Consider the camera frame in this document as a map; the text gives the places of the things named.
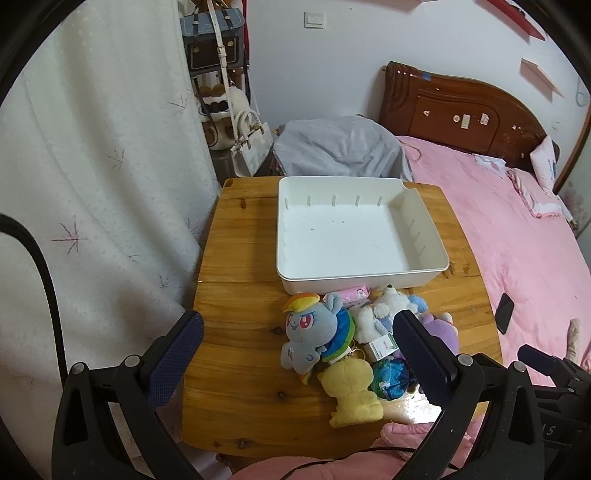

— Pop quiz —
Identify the black smartphone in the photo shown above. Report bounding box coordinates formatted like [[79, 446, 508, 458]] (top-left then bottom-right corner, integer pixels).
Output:
[[494, 293, 515, 335]]

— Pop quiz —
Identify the white light switch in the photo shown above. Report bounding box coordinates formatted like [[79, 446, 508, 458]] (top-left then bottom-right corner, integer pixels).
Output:
[[304, 11, 327, 29]]

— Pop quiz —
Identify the purple plush toy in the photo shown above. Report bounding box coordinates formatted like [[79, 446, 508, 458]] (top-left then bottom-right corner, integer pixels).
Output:
[[419, 312, 460, 355]]

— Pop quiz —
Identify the pink tissue pack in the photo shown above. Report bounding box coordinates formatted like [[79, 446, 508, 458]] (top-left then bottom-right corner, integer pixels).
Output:
[[337, 285, 370, 308]]

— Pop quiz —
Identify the pink fleece clothing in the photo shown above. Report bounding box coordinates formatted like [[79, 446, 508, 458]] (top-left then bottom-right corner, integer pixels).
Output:
[[228, 412, 486, 480]]

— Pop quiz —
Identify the white bear plush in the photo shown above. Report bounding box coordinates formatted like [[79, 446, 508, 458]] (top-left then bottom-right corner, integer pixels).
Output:
[[349, 285, 428, 345]]

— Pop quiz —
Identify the white floral curtain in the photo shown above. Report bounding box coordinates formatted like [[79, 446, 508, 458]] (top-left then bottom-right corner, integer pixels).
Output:
[[0, 0, 223, 476]]

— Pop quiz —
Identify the brown white fluffy bag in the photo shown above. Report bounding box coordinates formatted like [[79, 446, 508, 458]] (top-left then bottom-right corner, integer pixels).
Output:
[[193, 75, 250, 151]]

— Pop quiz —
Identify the brown wooden headboard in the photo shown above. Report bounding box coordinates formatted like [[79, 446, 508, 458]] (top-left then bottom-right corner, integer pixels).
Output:
[[379, 62, 547, 172]]

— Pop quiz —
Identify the blue patterned ball pouch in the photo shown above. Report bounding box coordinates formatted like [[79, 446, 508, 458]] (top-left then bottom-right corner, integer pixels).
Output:
[[370, 357, 417, 401]]

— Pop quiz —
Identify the white handbag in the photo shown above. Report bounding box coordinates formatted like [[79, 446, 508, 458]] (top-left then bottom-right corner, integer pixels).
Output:
[[230, 110, 273, 177]]

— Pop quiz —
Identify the pink wall shelf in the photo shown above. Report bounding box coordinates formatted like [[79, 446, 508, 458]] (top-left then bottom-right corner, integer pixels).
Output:
[[521, 58, 564, 98]]

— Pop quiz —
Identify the black cable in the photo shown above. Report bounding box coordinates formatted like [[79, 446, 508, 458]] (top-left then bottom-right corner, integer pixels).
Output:
[[0, 213, 70, 388]]

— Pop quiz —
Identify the blue denim handbag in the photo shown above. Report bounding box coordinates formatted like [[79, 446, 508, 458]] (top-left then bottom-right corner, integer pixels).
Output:
[[179, 8, 245, 77]]

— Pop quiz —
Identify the yellow plush toy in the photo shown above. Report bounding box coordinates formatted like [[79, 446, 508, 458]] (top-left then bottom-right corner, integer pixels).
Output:
[[318, 357, 384, 429]]

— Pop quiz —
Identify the blue rainbow pony plush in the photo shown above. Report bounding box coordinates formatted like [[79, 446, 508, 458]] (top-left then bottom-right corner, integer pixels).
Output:
[[280, 292, 356, 385]]

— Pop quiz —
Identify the pink bed quilt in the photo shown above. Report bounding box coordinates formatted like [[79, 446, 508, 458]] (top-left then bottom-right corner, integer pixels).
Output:
[[399, 136, 590, 370]]

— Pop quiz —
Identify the round wooden table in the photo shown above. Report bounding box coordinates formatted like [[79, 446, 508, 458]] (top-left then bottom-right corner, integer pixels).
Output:
[[181, 177, 503, 459]]

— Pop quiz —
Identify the grey cloth-covered object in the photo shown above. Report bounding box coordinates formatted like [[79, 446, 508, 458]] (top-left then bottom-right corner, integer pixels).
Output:
[[273, 115, 414, 182]]

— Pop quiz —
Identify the white pillow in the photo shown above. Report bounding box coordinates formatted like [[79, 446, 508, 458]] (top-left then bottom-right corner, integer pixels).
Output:
[[530, 135, 556, 193]]

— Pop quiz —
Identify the white plastic storage tray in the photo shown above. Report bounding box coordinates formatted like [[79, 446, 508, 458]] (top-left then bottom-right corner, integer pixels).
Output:
[[276, 176, 450, 294]]

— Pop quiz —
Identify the white green medicine box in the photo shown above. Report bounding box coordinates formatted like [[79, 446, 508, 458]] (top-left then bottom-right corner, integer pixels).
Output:
[[363, 334, 399, 363]]

